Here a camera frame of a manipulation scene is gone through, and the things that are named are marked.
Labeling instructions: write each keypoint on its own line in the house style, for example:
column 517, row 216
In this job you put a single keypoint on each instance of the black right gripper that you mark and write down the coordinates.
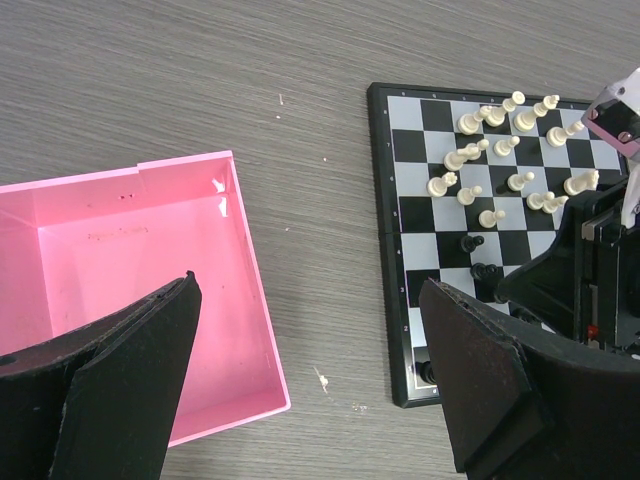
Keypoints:
column 585, row 286

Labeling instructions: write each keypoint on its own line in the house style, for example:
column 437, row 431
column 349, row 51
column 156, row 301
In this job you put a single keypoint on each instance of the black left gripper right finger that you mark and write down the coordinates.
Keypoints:
column 523, row 403

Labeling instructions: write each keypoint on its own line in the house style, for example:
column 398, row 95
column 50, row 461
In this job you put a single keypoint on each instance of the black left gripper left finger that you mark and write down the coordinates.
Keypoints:
column 99, row 402

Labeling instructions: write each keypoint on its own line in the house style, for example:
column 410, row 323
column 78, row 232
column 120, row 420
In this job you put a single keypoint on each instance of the black and white chessboard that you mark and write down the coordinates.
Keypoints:
column 412, row 128

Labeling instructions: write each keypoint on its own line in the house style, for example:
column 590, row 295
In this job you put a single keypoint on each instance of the white pawn piece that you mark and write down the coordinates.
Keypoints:
column 489, row 219
column 467, row 195

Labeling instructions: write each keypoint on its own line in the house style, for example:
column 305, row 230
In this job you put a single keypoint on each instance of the black pawn piece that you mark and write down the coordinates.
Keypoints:
column 469, row 243

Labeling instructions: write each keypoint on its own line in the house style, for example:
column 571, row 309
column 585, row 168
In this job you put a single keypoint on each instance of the pink open box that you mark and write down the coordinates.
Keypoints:
column 76, row 249

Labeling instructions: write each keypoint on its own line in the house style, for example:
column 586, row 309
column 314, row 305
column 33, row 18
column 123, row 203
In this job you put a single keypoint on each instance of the white rook piece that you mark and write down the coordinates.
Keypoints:
column 438, row 186

